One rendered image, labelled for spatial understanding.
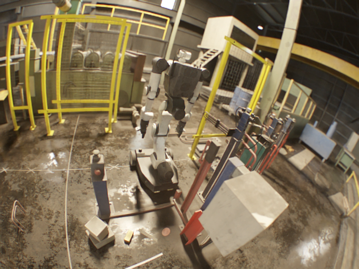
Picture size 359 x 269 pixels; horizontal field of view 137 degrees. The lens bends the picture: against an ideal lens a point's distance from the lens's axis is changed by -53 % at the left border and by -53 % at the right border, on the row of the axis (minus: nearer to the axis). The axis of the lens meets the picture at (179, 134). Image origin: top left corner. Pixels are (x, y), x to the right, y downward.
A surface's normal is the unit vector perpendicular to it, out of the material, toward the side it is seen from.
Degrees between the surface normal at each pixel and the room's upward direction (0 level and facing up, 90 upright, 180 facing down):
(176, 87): 105
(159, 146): 60
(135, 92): 90
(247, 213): 90
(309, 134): 90
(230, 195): 90
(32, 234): 0
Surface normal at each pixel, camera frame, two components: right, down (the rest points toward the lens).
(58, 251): 0.25, -0.84
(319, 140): -0.86, 0.03
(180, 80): 0.33, 0.73
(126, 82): 0.44, 0.53
